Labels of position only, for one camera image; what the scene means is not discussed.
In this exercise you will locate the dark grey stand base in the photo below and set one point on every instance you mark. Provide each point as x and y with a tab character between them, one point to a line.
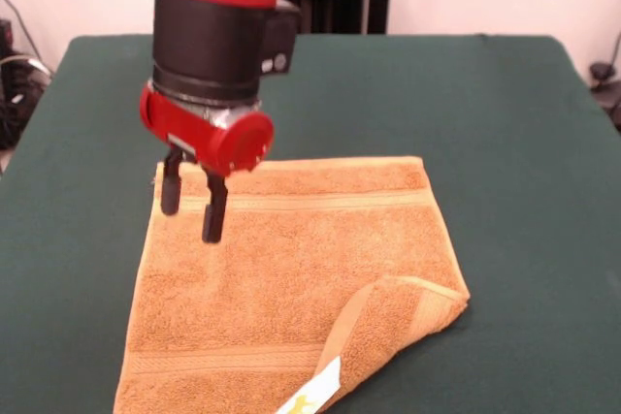
609	94

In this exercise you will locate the orange terry towel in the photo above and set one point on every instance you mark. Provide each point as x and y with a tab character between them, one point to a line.
291	288

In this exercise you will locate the dark green table cloth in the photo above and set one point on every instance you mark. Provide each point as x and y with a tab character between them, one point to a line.
509	118

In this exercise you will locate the black equipment pile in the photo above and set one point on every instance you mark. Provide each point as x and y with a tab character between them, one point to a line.
14	108

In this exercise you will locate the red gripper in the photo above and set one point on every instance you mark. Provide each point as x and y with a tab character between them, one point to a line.
208	135

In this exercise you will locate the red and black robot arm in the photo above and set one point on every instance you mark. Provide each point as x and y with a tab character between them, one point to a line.
218	21

